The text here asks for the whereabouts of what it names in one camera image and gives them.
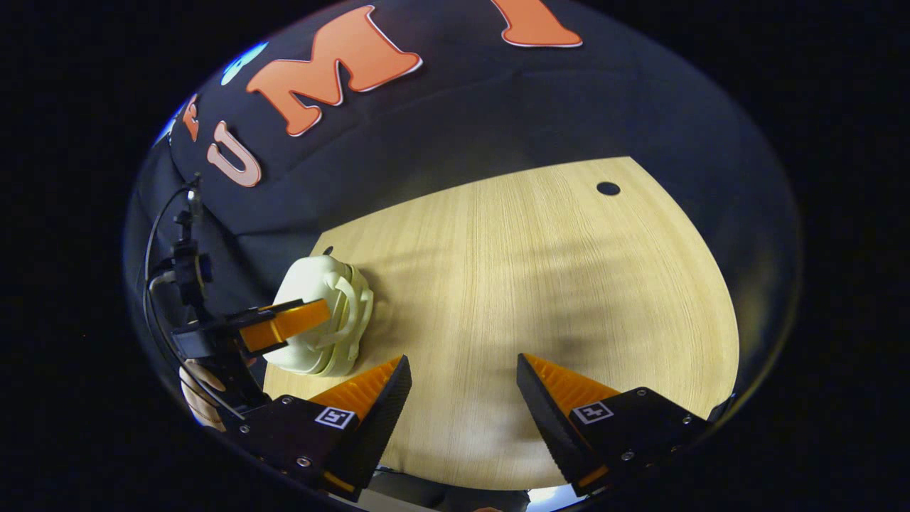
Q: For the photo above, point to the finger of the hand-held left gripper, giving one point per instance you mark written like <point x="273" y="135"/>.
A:
<point x="284" y="327"/>

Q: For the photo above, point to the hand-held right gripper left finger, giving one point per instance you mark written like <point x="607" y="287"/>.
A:
<point x="384" y="419"/>

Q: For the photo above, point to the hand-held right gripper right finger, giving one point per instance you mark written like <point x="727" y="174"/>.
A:
<point x="544" y="419"/>

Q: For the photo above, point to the pale yellow suitcase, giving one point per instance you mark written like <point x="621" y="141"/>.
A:
<point x="313" y="281"/>

